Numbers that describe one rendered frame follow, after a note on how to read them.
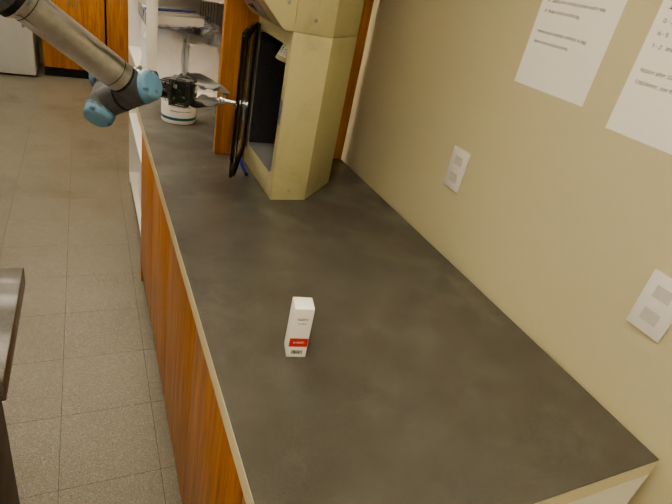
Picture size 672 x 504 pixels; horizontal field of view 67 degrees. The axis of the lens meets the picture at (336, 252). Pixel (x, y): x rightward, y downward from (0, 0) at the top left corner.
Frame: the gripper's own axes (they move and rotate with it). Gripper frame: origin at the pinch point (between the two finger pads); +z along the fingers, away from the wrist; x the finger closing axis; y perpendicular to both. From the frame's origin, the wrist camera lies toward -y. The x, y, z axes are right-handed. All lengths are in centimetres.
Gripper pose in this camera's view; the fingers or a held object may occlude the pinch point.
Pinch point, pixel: (224, 95)
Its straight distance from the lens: 152.9
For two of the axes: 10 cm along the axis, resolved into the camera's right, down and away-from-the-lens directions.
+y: 0.2, 4.9, -8.7
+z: 9.8, 1.6, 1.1
